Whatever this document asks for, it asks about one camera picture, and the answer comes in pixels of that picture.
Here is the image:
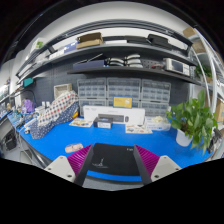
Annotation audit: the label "flat picture card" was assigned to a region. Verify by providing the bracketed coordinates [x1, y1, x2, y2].
[70, 118, 93, 128]
[125, 125, 152, 134]

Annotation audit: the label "green potted plant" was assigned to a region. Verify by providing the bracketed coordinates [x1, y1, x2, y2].
[166, 90, 218, 152]

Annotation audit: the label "cardboard box on shelf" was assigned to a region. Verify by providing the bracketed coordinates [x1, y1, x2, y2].
[76, 32, 103, 49]

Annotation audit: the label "grey drawer organiser cabinets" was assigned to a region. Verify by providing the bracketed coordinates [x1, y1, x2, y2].
[77, 77, 171, 116]

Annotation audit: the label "patterned cloth bag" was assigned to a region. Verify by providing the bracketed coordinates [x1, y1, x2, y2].
[30, 90, 79, 139]

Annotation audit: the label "black mouse pad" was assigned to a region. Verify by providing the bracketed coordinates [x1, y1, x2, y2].
[88, 143, 139, 177]

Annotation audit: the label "purple object on left bench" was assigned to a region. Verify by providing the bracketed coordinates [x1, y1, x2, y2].
[22, 99, 34, 113]

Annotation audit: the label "dark blue flat box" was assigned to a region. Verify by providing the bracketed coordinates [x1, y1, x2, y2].
[73, 60, 104, 70]

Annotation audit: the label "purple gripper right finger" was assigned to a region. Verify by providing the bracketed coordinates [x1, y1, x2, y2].
[133, 144, 183, 186]

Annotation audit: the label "white oscilloscope instrument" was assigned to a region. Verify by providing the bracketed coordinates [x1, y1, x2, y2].
[164, 58, 190, 76]

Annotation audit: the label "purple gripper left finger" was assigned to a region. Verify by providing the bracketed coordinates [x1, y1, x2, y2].
[44, 143, 95, 187]

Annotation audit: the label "yellow box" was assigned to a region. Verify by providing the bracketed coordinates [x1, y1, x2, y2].
[113, 97, 132, 108]

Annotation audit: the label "flat picture card left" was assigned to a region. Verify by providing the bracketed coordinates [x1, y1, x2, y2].
[70, 118, 93, 128]

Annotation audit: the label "small black box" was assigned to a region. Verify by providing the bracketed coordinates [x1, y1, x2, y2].
[93, 117, 113, 129]

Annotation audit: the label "dark metal shelf unit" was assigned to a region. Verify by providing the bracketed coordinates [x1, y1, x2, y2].
[16, 19, 196, 83]

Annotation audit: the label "beige wooden crate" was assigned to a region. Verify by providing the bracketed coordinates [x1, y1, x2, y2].
[54, 83, 72, 98]

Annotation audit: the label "flat picture card right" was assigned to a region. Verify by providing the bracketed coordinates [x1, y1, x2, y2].
[125, 125, 152, 134]

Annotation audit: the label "white long keyboard box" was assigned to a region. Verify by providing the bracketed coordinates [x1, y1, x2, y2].
[83, 105, 145, 125]

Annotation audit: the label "white box with picture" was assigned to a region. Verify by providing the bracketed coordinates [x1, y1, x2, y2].
[145, 116, 171, 131]

